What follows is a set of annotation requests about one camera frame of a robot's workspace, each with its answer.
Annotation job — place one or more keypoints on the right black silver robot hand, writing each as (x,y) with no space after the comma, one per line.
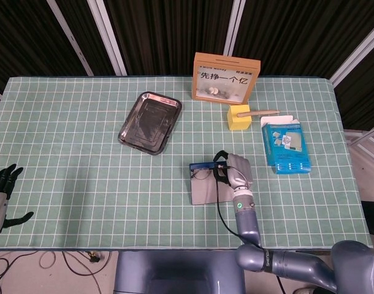
(239,171)

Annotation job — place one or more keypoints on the blue printed glasses case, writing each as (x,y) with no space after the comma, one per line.
(205,193)

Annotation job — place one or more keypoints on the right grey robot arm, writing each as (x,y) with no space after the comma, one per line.
(248,220)

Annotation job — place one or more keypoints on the yellow cube block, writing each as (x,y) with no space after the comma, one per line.
(239,122)

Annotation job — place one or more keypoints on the blue white cardboard box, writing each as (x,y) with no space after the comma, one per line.
(286,147)

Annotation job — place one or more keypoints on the light wooden stick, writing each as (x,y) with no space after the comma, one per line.
(263,113)

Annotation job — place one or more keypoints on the green checked tablecloth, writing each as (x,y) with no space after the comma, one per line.
(82,183)

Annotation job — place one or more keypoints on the wooden framed money box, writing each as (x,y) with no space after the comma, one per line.
(225,81)

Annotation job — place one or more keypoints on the dark metal tray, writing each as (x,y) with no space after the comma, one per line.
(148,124)

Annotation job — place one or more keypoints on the yellow black plug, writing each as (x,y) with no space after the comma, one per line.
(94,256)

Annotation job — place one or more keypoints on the blue-grey robot torso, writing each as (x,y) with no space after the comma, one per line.
(177,269)

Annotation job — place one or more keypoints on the white shoe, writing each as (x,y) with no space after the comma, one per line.
(303,291)

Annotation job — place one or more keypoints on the aluminium frame rail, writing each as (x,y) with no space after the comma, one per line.
(363,134)

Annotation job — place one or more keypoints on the white aluminium post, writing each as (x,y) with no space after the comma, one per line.
(233,27)
(72,39)
(108,36)
(355,58)

